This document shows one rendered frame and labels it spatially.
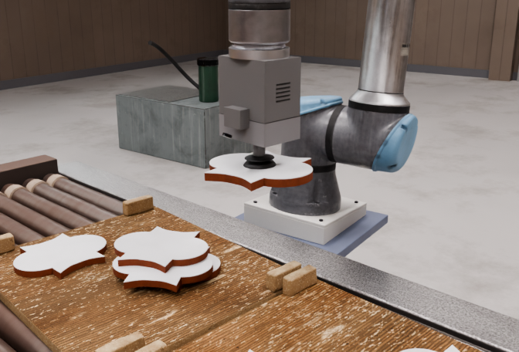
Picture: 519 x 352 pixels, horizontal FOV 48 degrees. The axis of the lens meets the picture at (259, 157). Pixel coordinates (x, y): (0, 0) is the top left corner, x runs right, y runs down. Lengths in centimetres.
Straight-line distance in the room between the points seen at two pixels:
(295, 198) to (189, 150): 343
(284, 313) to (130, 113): 427
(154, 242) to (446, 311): 44
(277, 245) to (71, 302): 37
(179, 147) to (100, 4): 523
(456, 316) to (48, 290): 57
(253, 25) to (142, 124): 424
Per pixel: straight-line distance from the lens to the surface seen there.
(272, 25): 70
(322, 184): 118
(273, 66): 69
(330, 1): 1043
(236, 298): 84
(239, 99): 72
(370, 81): 111
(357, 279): 94
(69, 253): 98
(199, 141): 448
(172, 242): 93
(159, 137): 478
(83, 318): 83
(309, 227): 116
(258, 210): 121
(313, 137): 115
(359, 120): 111
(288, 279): 83
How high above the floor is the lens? 135
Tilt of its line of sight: 16 degrees down
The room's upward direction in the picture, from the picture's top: straight up
